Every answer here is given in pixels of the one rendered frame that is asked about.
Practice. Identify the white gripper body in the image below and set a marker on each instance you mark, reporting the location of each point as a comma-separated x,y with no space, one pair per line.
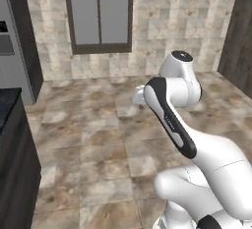
137,97

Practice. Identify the dark fridge housing panel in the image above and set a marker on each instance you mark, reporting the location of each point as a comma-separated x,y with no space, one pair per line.
24,33

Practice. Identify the grey fridge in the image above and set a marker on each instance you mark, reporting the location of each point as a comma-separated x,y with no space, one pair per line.
10,56

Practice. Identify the dark wooden panel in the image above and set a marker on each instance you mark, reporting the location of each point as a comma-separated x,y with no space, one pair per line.
238,36

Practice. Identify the dark counter cabinet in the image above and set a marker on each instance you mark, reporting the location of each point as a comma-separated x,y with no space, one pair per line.
14,160

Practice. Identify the dark framed window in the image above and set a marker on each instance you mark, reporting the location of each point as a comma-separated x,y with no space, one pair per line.
98,13

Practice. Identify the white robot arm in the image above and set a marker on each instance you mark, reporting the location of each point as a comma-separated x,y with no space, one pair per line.
183,90

